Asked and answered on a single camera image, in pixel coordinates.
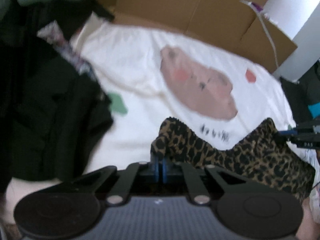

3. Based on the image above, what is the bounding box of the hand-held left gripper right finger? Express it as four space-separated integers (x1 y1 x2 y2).
161 155 253 205

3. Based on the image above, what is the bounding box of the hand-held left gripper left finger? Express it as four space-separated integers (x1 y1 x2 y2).
65 155 160 204

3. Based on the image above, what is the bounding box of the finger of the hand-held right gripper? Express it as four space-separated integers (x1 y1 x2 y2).
274 129 297 142

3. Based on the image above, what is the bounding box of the leopard print garment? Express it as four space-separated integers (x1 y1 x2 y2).
150 117 316 207

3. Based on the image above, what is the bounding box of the black folded garment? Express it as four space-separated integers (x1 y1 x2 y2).
279 61 320 128

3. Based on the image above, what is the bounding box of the bear printed bedsheet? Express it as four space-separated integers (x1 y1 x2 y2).
0 17 320 240

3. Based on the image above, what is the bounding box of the floral patterned cloth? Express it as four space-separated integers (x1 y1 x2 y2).
37 21 105 100

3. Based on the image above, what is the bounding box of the flat cardboard sheet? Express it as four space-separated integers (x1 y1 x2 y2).
70 0 298 74

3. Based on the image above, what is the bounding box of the black pointed cloth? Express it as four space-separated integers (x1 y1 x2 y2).
84 0 115 22

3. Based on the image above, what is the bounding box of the white cable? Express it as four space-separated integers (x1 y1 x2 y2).
239 0 281 68

